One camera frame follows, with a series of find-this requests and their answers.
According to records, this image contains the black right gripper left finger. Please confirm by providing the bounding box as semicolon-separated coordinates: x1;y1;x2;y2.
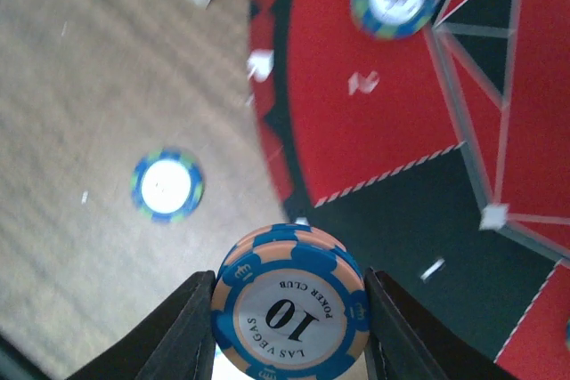
69;271;216;380

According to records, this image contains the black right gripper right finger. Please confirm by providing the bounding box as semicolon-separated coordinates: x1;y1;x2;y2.
364;268;514;380

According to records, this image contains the orange blue 10 chip stack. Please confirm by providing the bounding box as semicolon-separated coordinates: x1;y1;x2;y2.
211;223;370;379

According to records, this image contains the green blue 50 chip stack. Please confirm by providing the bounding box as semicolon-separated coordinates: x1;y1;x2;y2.
130;148;205;223

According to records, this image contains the round red black poker mat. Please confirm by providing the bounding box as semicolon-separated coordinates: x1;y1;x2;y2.
248;0;569;379

